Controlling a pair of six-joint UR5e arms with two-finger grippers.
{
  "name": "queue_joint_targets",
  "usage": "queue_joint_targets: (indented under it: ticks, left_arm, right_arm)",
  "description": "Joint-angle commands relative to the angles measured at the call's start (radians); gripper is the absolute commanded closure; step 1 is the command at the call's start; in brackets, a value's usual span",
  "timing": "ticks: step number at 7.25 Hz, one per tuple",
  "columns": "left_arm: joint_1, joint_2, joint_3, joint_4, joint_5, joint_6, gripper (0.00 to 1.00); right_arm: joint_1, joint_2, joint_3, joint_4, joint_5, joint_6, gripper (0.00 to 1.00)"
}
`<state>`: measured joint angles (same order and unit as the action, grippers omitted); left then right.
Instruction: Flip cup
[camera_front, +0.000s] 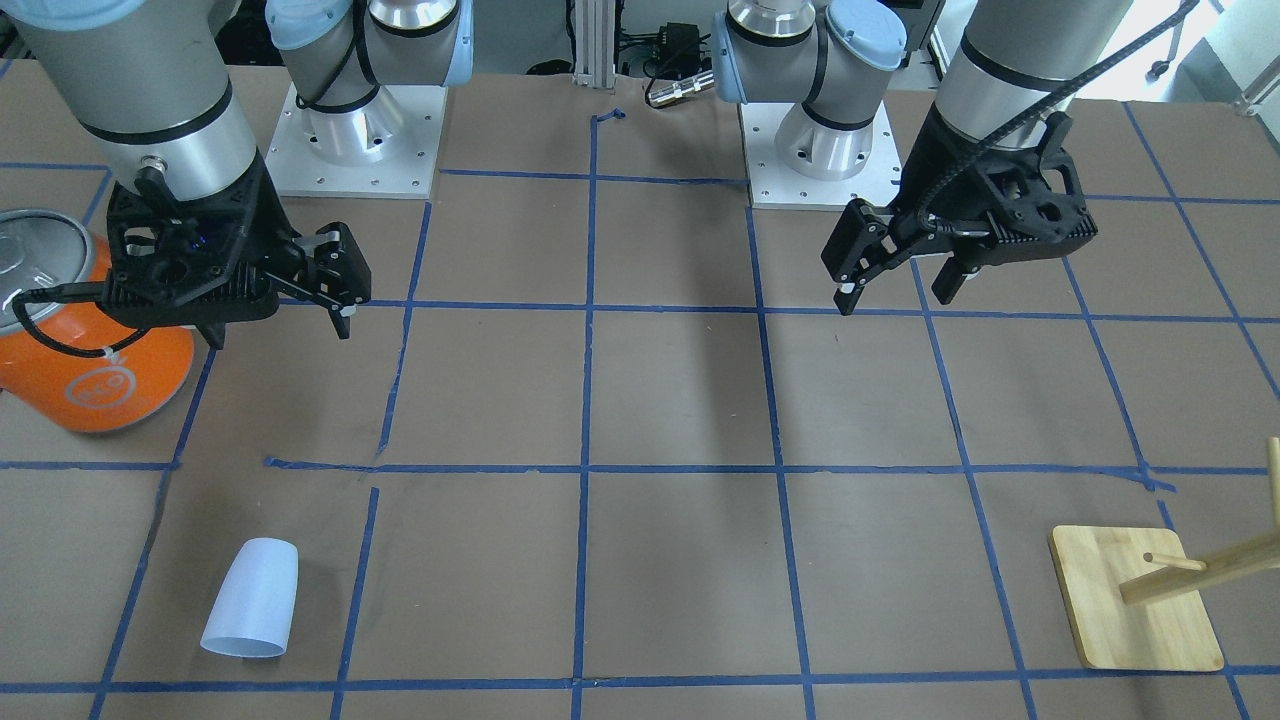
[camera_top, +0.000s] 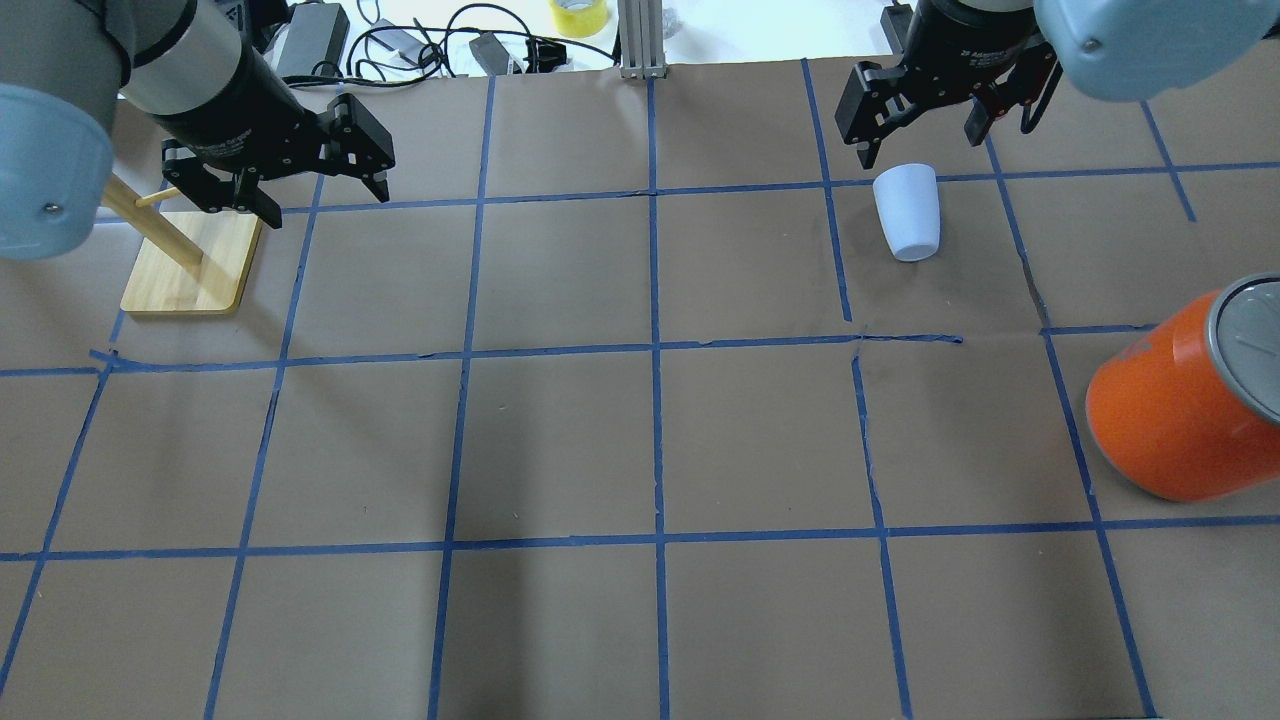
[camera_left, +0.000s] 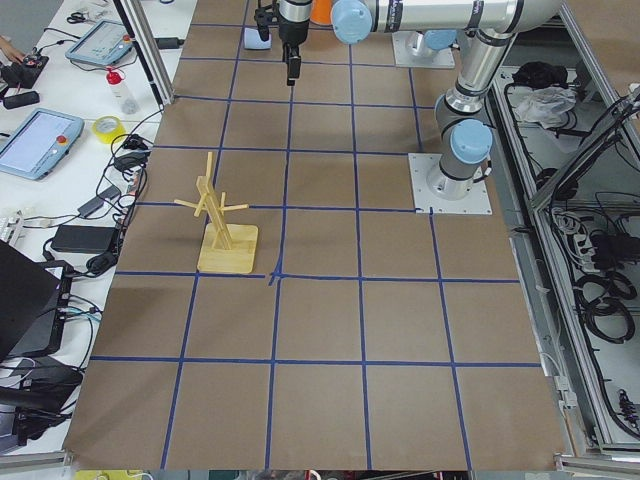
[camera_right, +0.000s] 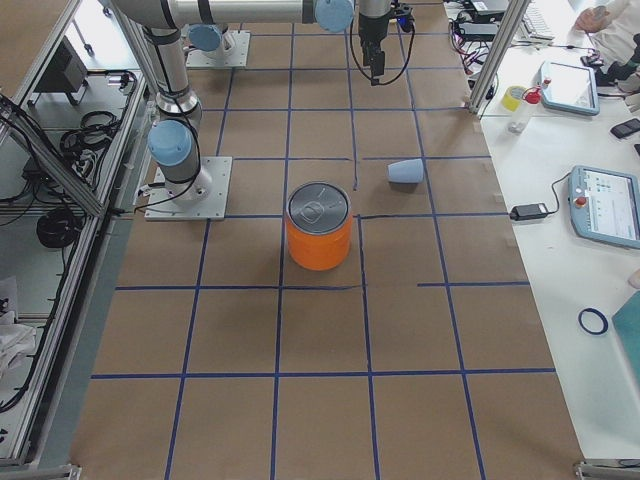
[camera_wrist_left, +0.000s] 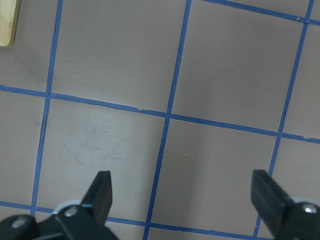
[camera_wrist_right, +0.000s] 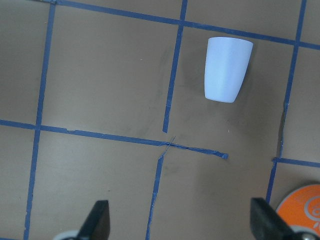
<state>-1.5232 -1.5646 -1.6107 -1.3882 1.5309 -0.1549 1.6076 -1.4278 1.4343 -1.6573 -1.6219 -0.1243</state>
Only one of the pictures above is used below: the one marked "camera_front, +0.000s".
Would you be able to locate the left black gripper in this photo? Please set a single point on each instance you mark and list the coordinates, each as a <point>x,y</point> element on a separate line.
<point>928,178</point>

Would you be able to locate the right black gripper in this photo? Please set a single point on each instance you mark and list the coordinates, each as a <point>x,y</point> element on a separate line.
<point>262,222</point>

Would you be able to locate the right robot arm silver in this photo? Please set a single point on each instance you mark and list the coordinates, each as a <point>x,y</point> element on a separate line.
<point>147,80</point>

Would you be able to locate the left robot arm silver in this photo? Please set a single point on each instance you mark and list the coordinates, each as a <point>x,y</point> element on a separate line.
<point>1017,62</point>

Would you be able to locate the white paper cup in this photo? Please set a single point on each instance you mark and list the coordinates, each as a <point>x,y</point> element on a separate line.
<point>252,615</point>

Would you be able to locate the orange can silver lid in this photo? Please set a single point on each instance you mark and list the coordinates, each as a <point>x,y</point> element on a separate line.
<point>45,248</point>

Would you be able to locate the black power adapter background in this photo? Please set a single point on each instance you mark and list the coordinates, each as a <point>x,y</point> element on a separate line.
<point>678,50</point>

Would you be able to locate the wooden mug stand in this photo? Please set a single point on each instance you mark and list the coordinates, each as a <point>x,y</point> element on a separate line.
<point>1132,595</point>

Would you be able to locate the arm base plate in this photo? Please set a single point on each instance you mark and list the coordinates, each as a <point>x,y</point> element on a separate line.
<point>386,150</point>
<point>795,163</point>

